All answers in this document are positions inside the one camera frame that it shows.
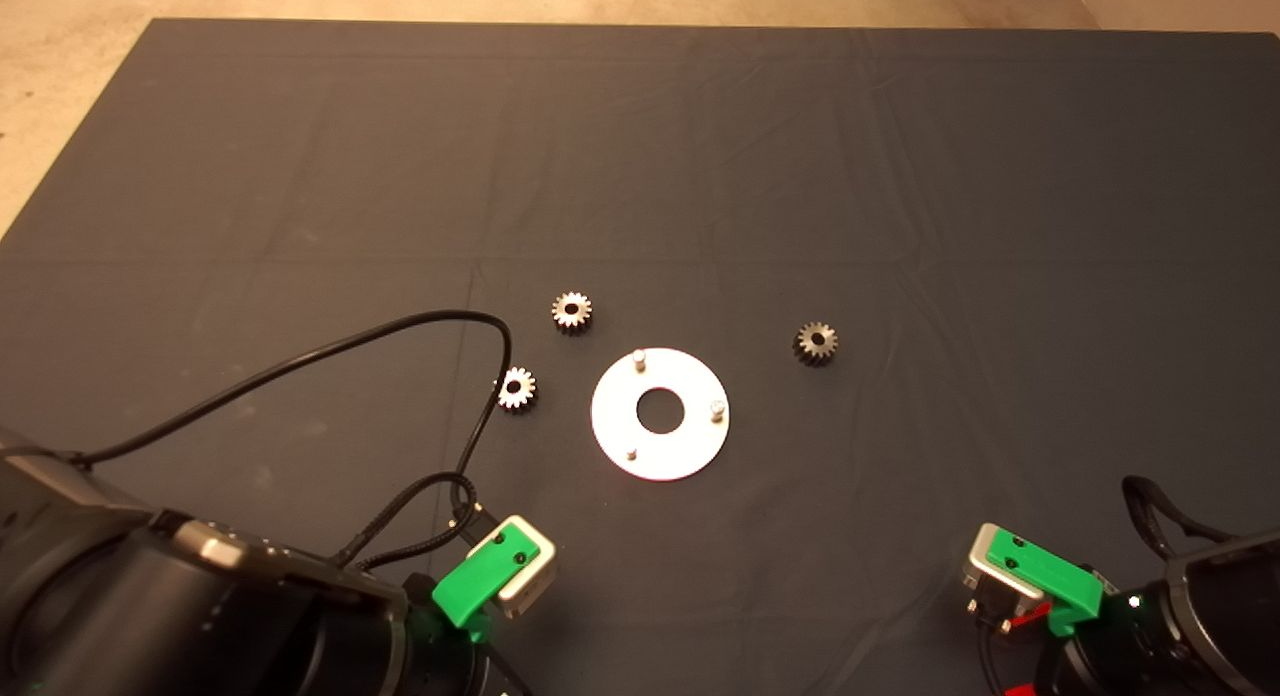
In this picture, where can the small steel planetary gear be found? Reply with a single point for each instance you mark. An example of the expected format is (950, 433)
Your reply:
(805, 346)
(505, 389)
(560, 314)

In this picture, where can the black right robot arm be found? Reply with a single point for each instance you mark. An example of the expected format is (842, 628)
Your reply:
(1230, 626)

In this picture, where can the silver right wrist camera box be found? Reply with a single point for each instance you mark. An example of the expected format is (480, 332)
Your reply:
(990, 581)

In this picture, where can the green left wrist camera mount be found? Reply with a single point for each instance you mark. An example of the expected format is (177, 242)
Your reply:
(480, 581)

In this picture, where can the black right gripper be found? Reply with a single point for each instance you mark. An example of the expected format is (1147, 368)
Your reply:
(1080, 671)

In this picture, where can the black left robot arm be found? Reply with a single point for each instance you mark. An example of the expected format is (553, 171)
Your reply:
(150, 596)

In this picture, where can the green right wrist camera mount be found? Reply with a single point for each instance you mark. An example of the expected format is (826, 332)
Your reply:
(1040, 571)

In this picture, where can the round metal carrier plate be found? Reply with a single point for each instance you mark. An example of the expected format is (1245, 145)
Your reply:
(680, 456)

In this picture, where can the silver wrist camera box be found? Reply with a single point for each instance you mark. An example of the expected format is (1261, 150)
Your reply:
(990, 581)
(538, 581)

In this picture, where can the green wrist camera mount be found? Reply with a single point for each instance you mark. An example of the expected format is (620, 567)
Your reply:
(480, 581)
(1040, 571)

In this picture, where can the dark grey table cloth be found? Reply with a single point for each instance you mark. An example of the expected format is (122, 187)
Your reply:
(800, 176)

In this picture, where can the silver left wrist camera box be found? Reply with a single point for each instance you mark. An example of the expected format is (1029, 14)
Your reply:
(538, 581)

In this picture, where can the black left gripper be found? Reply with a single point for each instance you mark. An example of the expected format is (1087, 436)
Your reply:
(450, 666)

